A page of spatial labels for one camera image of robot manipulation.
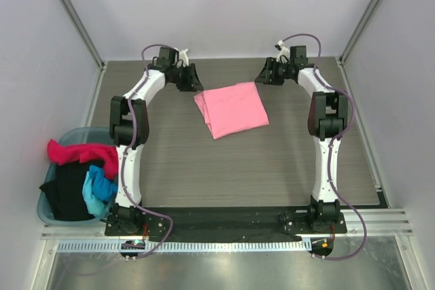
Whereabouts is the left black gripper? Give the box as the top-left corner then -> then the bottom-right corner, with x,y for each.
171,63 -> 204,92

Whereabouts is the light pink t-shirt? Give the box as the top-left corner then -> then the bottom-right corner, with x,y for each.
194,82 -> 269,140

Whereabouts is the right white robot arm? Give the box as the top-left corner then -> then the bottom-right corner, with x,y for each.
255,41 -> 349,234

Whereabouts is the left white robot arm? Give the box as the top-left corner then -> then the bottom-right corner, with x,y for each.
105,44 -> 204,236

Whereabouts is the teal laundry basket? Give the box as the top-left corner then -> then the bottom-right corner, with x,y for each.
43,127 -> 118,224

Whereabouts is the blue t-shirt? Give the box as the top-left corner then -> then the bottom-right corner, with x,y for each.
82,165 -> 118,217

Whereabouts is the magenta t-shirt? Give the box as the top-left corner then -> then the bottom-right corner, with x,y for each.
47,139 -> 119,180

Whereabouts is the black t-shirt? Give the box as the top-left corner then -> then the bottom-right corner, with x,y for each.
37,160 -> 105,225

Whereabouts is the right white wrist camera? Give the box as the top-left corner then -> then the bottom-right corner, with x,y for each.
275,40 -> 290,63

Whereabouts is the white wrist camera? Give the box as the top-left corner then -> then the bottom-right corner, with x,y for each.
179,48 -> 189,67
275,40 -> 290,63

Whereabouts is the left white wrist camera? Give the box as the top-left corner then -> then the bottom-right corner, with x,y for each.
179,48 -> 189,67

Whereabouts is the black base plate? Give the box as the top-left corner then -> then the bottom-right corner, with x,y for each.
105,204 -> 347,239

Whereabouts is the right aluminium frame post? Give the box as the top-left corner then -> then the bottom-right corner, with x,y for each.
338,0 -> 382,65

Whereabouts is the aluminium frame post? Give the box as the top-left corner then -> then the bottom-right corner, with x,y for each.
338,0 -> 382,65
59,0 -> 105,71

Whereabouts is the white slotted cable duct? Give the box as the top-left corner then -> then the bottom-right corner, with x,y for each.
57,238 -> 311,253

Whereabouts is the left aluminium frame post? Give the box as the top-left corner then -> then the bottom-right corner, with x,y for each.
59,0 -> 105,71

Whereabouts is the aluminium front rail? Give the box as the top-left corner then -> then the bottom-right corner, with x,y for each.
40,209 -> 413,240

